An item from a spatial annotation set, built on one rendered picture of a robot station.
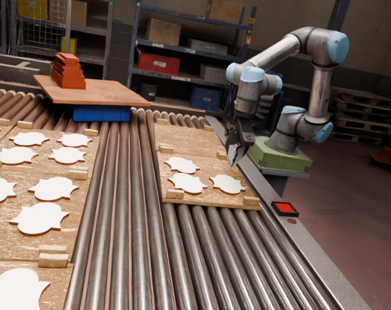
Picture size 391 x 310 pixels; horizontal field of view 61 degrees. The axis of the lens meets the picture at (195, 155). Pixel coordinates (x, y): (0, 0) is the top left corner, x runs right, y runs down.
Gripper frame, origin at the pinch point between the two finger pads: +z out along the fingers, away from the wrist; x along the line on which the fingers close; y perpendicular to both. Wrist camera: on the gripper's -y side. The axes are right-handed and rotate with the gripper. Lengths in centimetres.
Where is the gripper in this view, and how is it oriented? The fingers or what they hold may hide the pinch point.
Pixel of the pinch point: (232, 164)
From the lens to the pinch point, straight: 125.3
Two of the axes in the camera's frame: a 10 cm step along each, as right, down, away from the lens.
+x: -9.7, -1.2, -2.1
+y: -1.5, -3.9, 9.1
